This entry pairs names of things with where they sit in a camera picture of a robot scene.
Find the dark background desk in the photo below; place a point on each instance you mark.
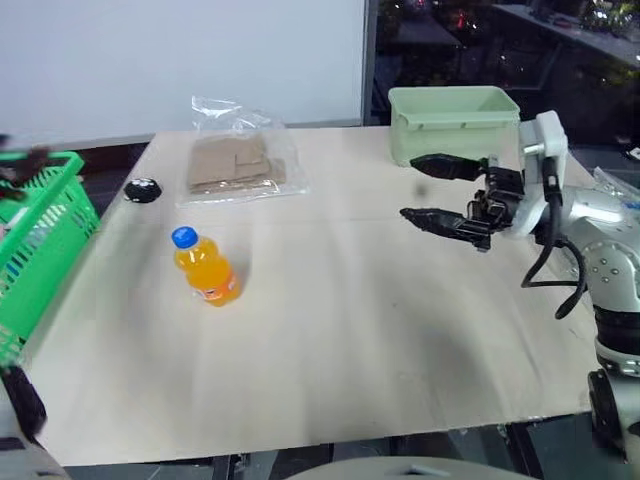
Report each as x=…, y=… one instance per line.
x=575, y=30

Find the clear bag with brown cardboard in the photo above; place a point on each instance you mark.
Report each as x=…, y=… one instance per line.
x=235, y=162

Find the pale green plastic bin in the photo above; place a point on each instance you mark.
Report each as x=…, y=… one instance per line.
x=440, y=135

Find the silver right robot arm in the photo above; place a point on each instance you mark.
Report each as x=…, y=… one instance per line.
x=612, y=260

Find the green plastic shopping basket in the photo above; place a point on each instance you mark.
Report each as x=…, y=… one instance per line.
x=35, y=260

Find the clear plastic bag blue print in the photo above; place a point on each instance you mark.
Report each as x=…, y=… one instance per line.
x=617, y=192

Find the black vertical frame post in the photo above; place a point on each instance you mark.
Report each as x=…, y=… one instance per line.
x=368, y=60

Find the orange soda bottle blue cap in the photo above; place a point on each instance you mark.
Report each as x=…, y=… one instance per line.
x=212, y=277

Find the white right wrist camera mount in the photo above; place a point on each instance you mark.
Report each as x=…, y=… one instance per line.
x=550, y=137

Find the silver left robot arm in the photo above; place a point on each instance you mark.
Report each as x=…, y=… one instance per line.
x=22, y=400

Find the small black round object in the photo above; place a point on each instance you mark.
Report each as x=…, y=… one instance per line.
x=143, y=190

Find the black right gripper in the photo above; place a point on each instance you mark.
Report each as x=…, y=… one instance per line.
x=502, y=197

